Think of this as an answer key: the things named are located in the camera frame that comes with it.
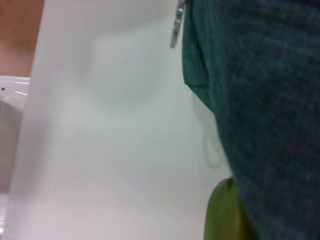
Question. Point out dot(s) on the dark teal fabric lunch bag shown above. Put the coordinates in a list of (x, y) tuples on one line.
[(262, 112)]

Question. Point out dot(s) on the green cucumber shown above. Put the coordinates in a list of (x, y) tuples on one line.
[(225, 215)]

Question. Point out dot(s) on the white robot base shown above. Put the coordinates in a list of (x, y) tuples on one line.
[(12, 87)]

